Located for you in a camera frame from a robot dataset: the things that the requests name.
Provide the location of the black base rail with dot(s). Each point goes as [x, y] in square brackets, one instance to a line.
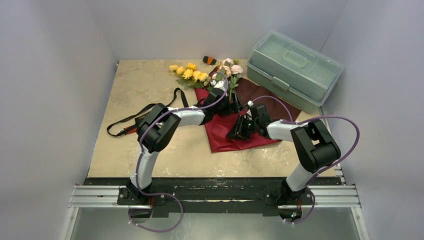
[223, 195]

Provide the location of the green plastic toolbox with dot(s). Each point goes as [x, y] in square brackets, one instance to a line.
[299, 75]

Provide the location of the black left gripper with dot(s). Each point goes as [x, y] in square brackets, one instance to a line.
[235, 107]

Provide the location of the pink fake rose stem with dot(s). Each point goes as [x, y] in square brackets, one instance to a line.
[233, 72]

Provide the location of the aluminium frame rail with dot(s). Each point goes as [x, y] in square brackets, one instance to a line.
[334, 214]

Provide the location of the yellow fake flower stem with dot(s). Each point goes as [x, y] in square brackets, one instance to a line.
[190, 77]

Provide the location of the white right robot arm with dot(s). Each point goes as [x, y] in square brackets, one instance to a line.
[314, 145]

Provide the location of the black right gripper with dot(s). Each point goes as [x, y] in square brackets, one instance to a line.
[241, 126]

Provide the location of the small orange black object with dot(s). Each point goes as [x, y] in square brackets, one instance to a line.
[209, 60]

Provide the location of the dark red wrapping paper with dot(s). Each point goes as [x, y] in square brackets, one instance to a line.
[218, 128]

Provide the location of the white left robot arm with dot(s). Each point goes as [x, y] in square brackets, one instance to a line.
[156, 130]

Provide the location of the peach fake rose stem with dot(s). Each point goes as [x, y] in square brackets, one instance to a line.
[222, 74]

